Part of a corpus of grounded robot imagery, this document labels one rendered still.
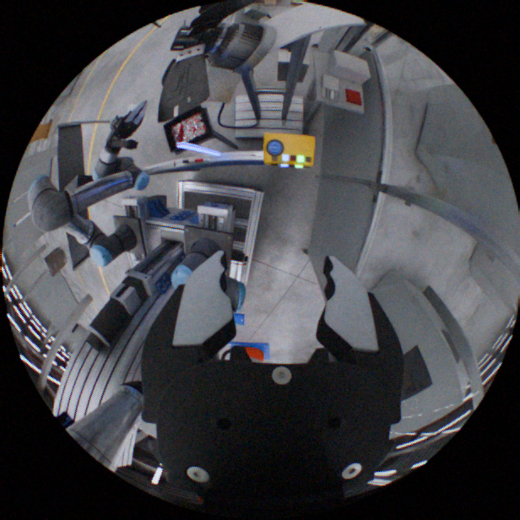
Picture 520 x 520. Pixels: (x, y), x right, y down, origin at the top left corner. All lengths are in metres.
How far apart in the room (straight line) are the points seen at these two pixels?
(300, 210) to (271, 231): 0.39
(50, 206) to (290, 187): 1.64
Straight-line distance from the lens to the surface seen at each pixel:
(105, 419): 0.32
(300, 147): 0.53
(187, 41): 0.66
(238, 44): 0.65
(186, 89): 0.52
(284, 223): 1.67
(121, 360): 0.61
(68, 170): 2.32
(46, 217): 0.54
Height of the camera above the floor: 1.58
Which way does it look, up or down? 58 degrees down
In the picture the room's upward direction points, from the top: 174 degrees counter-clockwise
